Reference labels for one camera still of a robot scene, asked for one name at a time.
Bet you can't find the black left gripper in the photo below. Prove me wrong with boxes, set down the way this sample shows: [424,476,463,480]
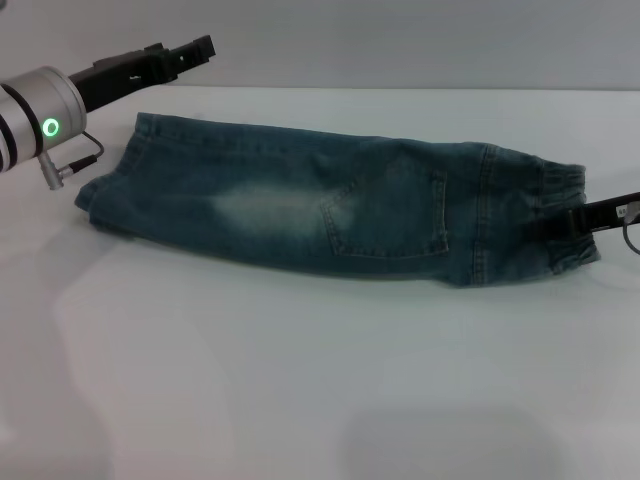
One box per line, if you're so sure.
[69,34,216,112]

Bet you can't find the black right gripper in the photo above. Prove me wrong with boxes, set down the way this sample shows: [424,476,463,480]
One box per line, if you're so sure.
[532,192,640,242]

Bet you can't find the blue denim shorts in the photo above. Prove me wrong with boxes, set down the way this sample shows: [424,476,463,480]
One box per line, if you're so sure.
[74,112,601,289]

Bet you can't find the grey right wrist cable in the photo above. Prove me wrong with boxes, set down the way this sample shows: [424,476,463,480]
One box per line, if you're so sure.
[619,209,640,254]

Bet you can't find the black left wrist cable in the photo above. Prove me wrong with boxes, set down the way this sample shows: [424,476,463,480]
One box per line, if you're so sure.
[39,131,105,191]

